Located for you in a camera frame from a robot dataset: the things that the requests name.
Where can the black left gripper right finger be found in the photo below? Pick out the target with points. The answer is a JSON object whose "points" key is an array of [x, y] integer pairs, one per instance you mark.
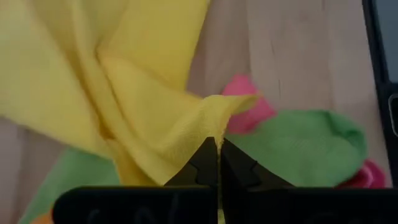
{"points": [[295, 207]]}

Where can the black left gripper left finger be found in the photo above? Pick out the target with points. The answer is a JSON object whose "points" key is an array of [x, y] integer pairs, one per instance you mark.
{"points": [[140, 205]]}

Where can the green microfiber towel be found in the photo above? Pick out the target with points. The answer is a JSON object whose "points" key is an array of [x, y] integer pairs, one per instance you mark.
{"points": [[295, 146]]}

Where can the orange microfiber towel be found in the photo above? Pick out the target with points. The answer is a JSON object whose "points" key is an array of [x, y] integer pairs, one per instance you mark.
{"points": [[42, 220]]}

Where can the pink microfiber towel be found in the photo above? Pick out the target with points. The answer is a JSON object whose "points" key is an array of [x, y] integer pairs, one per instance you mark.
{"points": [[248, 118]]}

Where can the yellow microfiber towel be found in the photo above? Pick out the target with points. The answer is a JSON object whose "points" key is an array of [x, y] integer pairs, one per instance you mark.
{"points": [[124, 93]]}

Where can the black metal table frame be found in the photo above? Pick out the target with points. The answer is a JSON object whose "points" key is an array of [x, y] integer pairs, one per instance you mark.
{"points": [[377, 46]]}

